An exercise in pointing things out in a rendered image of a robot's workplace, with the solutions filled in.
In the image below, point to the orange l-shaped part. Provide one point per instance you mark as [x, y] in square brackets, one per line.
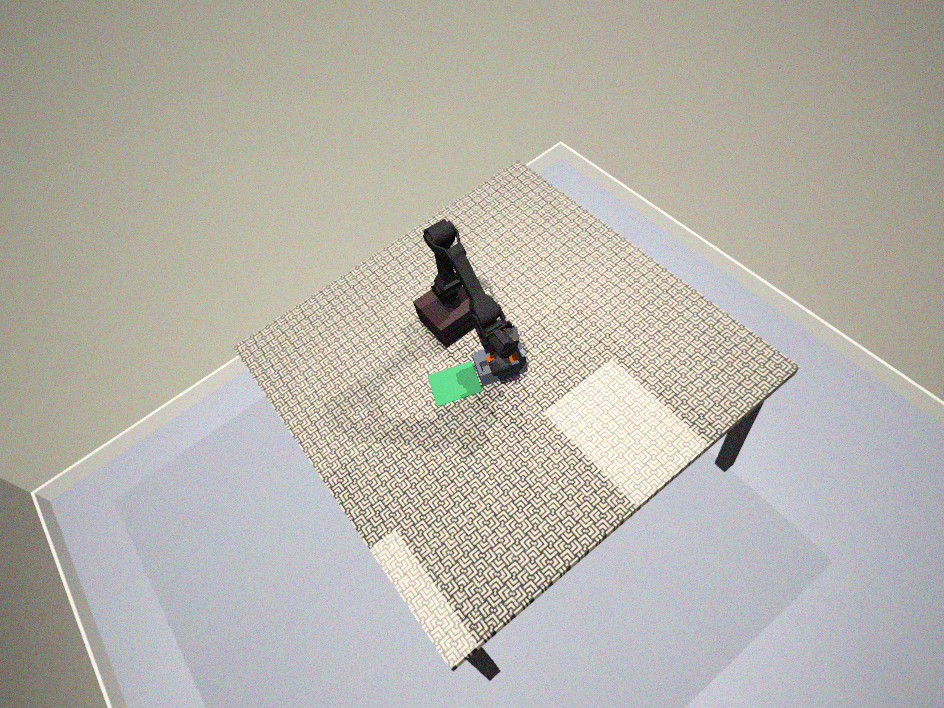
[512, 358]

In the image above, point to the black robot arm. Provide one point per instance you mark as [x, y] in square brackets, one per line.
[501, 335]

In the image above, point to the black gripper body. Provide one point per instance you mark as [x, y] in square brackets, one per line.
[498, 366]

